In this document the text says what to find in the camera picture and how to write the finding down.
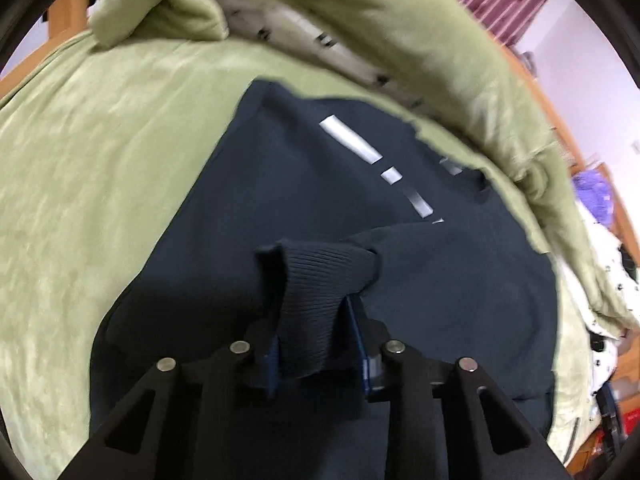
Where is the purple plush toy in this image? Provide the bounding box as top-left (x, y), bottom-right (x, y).
top-left (572, 169), bottom-right (618, 226)

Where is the green floral quilt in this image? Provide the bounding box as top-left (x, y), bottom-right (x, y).
top-left (87, 0), bottom-right (640, 333)

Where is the black sweatshirt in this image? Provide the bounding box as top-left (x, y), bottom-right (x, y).
top-left (89, 77), bottom-right (560, 480)

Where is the white floral pillow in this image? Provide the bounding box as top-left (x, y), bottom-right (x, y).
top-left (587, 332), bottom-right (623, 421)

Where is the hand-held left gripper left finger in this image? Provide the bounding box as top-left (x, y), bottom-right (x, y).
top-left (57, 317), bottom-right (281, 480)

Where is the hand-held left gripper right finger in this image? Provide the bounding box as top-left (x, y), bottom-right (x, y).
top-left (345, 294), bottom-right (571, 480)

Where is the maroon floral curtain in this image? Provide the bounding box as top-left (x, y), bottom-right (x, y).
top-left (420, 0), bottom-right (558, 53)

